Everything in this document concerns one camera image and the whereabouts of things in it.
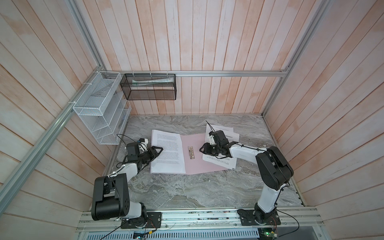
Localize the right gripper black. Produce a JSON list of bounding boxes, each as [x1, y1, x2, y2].
[[198, 142, 221, 156]]

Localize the printed paper sheet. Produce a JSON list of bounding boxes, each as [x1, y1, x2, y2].
[[150, 130, 186, 175]]

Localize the pink file folder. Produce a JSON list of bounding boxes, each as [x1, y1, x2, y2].
[[181, 134, 225, 175]]

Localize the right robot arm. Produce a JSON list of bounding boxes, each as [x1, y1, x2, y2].
[[200, 130, 294, 226]]

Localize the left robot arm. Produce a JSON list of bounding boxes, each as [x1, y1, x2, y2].
[[91, 142, 164, 228]]

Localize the metal folder clip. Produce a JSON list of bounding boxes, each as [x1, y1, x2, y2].
[[188, 146, 195, 159]]

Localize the lower printed paper sheets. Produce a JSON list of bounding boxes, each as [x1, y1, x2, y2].
[[200, 123, 240, 169]]

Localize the paper in black basket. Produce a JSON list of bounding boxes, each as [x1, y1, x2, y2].
[[132, 77, 175, 87]]

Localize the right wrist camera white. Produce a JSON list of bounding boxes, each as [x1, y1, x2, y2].
[[208, 135, 217, 145]]

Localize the white wire mesh file rack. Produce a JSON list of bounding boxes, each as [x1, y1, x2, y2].
[[73, 72, 132, 145]]

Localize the black mesh wall basket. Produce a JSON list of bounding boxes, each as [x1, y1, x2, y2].
[[120, 73, 177, 101]]

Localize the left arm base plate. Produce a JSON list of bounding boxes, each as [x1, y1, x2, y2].
[[121, 212, 163, 229]]

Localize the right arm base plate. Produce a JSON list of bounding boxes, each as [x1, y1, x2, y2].
[[237, 209, 281, 226]]

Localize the aluminium front rail frame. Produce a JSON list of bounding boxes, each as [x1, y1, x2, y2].
[[74, 207, 331, 240]]

